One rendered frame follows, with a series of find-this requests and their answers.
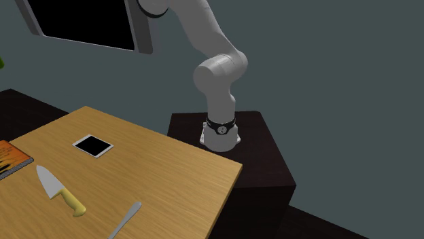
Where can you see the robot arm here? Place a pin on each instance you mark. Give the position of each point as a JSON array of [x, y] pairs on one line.
[[217, 74]]

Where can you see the dark robot stand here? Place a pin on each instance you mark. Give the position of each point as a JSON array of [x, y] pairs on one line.
[[265, 165]]

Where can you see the white tablet with black screen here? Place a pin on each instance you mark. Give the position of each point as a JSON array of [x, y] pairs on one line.
[[92, 146]]

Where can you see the silver cutlery piece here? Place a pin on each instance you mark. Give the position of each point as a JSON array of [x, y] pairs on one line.
[[127, 217]]

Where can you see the orange book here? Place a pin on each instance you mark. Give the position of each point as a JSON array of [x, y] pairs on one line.
[[11, 159]]

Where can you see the green object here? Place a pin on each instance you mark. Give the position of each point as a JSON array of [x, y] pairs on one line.
[[1, 62]]

